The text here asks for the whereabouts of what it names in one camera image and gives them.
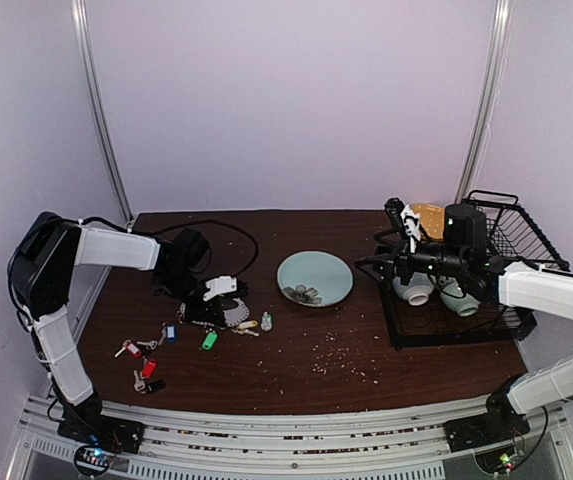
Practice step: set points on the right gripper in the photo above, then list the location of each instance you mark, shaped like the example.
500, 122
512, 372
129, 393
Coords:
401, 265

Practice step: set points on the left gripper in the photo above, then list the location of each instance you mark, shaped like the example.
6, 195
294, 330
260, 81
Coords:
207, 312

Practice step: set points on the grey leather key holder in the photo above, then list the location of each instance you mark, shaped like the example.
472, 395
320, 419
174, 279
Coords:
231, 312

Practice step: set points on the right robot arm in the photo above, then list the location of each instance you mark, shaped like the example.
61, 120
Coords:
546, 300

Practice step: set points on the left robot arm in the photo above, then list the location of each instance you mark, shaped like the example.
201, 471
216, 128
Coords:
39, 277

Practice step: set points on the blue key tag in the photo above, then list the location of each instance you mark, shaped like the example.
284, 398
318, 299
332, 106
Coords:
169, 332

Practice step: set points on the orange dotted plate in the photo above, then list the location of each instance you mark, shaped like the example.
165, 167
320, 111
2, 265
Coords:
432, 221

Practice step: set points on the red key tag with key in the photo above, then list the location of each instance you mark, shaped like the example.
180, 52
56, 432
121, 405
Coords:
129, 347

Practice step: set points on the light blue flower plate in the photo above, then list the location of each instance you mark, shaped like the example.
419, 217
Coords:
314, 279

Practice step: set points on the green ceramic bowl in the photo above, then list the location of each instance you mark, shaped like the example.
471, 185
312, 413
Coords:
457, 301

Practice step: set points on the pale green key tag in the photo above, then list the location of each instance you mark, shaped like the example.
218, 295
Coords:
266, 323

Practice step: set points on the black key tag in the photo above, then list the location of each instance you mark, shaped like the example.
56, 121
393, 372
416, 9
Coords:
155, 386

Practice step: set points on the silver key near black tag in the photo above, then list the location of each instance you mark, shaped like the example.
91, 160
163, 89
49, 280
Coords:
139, 384

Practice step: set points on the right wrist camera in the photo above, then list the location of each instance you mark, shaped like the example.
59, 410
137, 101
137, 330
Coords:
403, 219

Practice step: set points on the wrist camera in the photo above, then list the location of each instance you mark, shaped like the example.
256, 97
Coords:
403, 219
224, 285

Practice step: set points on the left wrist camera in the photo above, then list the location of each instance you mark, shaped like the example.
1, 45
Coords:
224, 285

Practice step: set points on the black wire dish rack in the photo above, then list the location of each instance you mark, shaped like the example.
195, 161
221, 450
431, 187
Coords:
513, 233

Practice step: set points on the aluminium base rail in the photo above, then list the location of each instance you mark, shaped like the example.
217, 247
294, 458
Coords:
407, 443

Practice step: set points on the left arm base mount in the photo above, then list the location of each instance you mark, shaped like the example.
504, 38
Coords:
102, 439

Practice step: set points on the right aluminium post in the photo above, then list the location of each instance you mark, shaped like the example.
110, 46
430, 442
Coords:
491, 85

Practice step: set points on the aluminium post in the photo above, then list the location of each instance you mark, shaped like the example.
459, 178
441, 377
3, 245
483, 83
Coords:
491, 85
84, 41

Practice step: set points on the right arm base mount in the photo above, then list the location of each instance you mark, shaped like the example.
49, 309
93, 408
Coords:
499, 438

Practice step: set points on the left aluminium post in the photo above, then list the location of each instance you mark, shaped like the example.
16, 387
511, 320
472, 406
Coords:
84, 41

